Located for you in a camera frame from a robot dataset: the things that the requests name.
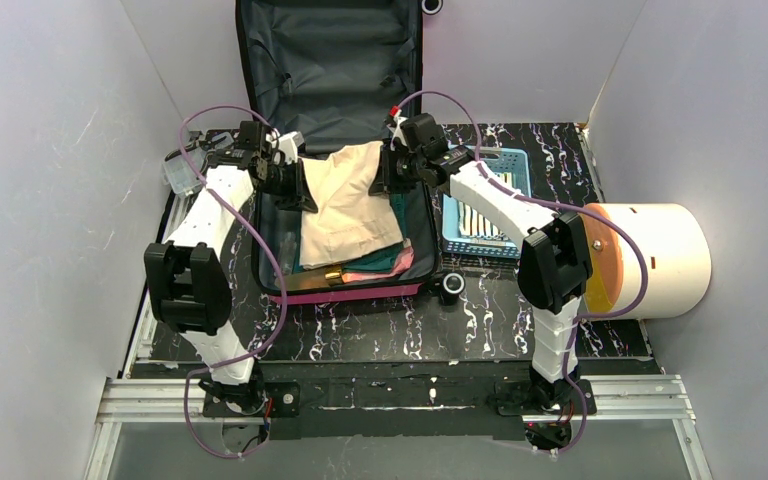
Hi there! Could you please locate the white cylinder with orange end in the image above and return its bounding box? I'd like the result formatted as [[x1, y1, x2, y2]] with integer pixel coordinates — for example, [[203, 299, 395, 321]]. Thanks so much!
[[583, 203, 712, 320]]

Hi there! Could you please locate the clear plastic compartment box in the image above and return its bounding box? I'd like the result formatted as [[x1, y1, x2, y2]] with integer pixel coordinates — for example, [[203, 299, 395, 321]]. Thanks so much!
[[163, 130, 234, 197]]

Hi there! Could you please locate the light blue plastic basket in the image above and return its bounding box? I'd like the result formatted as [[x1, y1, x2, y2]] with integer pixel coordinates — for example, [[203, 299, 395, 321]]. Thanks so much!
[[440, 147, 531, 259]]

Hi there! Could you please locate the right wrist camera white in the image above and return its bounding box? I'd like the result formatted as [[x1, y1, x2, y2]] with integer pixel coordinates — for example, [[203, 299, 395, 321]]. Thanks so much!
[[385, 105, 407, 150]]

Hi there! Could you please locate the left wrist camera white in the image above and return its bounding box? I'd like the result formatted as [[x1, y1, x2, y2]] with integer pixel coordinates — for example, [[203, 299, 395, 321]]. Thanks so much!
[[275, 131, 306, 165]]

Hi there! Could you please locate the small clear plastic bottle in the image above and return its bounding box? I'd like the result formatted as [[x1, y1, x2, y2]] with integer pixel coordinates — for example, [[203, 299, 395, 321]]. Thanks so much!
[[278, 232, 298, 276]]

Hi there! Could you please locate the beige garment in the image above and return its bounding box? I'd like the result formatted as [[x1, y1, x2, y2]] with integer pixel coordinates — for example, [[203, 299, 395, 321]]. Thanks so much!
[[299, 140, 404, 269]]

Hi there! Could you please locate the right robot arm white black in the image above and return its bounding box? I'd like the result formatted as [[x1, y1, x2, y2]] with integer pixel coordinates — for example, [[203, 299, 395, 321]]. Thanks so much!
[[369, 107, 593, 386]]

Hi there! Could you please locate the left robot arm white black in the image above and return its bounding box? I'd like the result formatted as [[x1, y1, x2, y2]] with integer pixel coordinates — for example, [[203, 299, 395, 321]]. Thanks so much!
[[144, 120, 312, 387]]

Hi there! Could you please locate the black white striped garment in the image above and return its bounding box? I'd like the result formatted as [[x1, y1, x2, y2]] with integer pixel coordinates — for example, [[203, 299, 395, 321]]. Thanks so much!
[[457, 200, 508, 242]]

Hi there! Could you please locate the aluminium frame rail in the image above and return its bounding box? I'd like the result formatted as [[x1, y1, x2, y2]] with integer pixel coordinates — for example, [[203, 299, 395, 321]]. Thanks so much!
[[84, 375, 711, 479]]

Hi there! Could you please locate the teal green garment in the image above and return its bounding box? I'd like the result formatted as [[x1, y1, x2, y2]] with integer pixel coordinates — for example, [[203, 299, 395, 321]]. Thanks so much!
[[293, 194, 411, 274]]

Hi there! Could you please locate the pink patterned garment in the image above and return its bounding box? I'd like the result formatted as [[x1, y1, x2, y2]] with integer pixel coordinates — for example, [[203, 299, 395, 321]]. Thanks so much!
[[342, 243, 415, 283]]

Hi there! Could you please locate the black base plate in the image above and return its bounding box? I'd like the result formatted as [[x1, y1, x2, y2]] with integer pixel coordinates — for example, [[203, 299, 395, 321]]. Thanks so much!
[[202, 361, 597, 441]]

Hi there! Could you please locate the pink hard-shell suitcase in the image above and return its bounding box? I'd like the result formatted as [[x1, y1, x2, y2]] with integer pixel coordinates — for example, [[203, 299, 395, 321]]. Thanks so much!
[[235, 1, 440, 305]]

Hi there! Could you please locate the frosted bottle gold cap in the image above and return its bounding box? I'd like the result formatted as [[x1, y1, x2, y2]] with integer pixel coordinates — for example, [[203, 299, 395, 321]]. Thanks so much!
[[284, 265, 344, 291]]

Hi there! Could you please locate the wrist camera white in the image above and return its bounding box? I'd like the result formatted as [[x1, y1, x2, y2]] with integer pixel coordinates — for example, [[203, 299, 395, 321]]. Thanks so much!
[[385, 105, 407, 150], [275, 131, 306, 165]]

